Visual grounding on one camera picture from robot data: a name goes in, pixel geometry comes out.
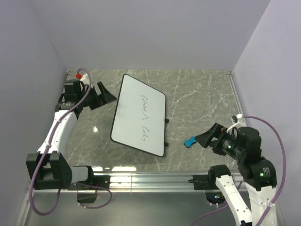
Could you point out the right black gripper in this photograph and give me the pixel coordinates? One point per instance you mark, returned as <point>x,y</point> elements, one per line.
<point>217,130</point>

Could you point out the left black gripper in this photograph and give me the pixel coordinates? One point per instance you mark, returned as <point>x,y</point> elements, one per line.
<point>105,97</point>

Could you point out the blue whiteboard eraser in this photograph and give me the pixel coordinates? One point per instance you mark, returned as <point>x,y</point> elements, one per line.
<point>188,143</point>

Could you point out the white whiteboard black frame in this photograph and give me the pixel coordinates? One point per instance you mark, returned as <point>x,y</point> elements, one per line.
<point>140,117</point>

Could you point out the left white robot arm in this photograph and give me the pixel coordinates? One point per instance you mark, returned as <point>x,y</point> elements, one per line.
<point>48,169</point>

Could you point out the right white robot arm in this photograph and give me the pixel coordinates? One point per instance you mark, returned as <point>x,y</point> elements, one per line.
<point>243,144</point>

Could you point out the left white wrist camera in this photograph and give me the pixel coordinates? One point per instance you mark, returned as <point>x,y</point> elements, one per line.
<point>85,78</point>

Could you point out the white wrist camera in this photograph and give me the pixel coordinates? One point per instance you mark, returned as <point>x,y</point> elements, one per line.
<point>238,121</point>
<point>85,78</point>

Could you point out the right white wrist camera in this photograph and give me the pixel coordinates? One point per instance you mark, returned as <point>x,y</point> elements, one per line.
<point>238,121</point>

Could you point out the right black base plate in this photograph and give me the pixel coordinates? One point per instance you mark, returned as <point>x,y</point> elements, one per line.
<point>202,182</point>

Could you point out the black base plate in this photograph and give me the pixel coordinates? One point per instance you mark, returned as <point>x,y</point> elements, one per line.
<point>98,180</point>
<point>202,182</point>

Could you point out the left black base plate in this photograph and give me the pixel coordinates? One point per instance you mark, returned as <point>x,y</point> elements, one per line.
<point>98,180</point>

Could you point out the aluminium mounting rail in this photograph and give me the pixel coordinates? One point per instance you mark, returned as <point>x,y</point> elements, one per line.
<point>151,182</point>

